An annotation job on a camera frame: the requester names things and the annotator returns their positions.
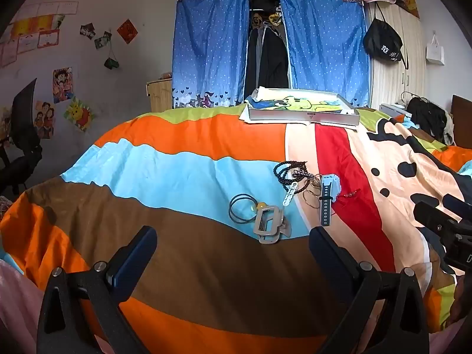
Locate yellow bear poster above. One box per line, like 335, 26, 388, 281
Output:
64, 98, 94, 132

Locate black backpack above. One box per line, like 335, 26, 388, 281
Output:
406, 96, 448, 144

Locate light wooden wardrobe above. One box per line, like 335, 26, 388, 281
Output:
363, 2, 428, 111

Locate yellow printed cloth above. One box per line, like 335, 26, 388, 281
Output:
246, 94, 349, 113

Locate cartoon boy poster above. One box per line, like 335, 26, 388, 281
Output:
53, 67, 74, 104

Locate colourful striped blanket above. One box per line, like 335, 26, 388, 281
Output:
0, 103, 472, 354

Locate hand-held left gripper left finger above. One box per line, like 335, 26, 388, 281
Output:
37, 226, 158, 354

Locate gold bangle rings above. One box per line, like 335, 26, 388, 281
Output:
304, 175, 325, 209

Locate red beaded bracelet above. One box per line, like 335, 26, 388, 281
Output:
334, 189, 360, 214

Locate black drawstring bag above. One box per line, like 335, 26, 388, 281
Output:
363, 2, 409, 70

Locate cream cloth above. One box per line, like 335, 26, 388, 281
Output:
442, 112, 455, 145

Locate group of paper certificates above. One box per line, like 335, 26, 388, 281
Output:
0, 2, 79, 68

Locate black office chair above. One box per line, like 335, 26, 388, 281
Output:
0, 78, 43, 196

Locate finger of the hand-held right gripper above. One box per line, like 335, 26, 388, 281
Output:
413, 201, 461, 235
442, 195, 472, 220

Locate cartoon family poster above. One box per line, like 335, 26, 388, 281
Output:
34, 101, 56, 139

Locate brown wooden headboard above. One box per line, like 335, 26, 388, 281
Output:
450, 95, 472, 148

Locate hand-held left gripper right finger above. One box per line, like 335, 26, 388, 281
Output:
309, 226, 430, 354

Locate pink cloth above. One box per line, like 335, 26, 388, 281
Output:
0, 258, 45, 354

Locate red diamond paper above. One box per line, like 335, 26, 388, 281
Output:
117, 19, 139, 44

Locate silver belt buckle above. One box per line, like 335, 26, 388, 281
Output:
253, 204, 292, 245

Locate blue fabric wardrobe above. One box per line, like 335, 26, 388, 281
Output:
171, 0, 369, 110

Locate small wooden cabinet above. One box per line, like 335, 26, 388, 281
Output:
146, 77, 174, 113

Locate white paper bag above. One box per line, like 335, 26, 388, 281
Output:
426, 34, 446, 65

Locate white tray box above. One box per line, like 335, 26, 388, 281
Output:
246, 88, 361, 128

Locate dark hanging clothes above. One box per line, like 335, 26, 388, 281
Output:
245, 0, 290, 91

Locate blue wrist watch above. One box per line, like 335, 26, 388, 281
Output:
319, 174, 340, 227

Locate white flat box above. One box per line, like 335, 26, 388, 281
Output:
379, 103, 412, 119

